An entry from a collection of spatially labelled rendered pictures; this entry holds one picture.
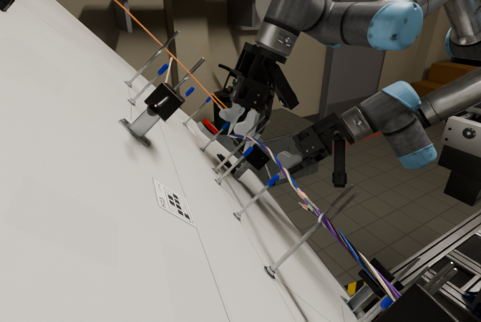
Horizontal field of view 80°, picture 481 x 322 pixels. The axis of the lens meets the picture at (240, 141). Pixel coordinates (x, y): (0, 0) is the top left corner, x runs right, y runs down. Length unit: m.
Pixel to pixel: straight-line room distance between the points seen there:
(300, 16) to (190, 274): 0.47
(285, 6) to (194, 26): 2.11
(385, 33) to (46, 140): 0.48
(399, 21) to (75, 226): 0.49
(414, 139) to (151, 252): 0.61
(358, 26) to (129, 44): 2.29
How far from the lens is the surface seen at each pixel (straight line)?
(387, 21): 0.54
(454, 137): 1.12
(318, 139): 0.69
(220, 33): 2.95
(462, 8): 1.07
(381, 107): 0.69
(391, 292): 0.31
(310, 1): 0.59
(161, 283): 0.20
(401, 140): 0.72
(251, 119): 0.58
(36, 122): 0.25
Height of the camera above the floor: 1.43
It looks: 25 degrees down
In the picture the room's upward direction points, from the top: straight up
